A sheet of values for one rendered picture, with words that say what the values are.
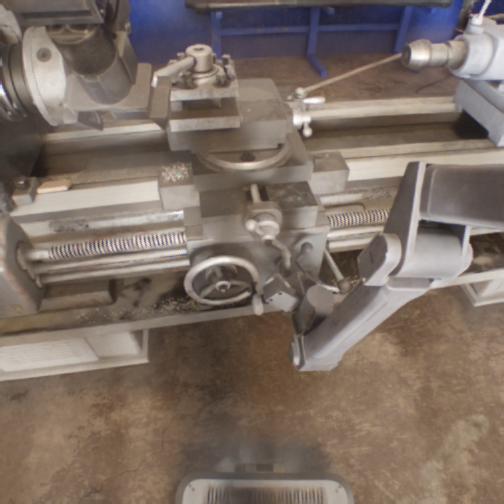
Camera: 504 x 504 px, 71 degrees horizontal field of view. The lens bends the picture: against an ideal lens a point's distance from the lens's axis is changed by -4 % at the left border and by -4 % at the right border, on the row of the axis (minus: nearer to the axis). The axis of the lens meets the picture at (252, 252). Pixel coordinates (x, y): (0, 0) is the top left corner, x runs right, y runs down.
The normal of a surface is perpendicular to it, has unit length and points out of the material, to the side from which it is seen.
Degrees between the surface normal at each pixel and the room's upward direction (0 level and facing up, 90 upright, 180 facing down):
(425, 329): 0
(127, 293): 0
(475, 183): 78
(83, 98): 30
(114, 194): 36
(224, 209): 0
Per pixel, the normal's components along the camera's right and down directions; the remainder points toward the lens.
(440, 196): -0.92, 0.04
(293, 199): 0.00, -0.66
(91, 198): 0.10, -0.11
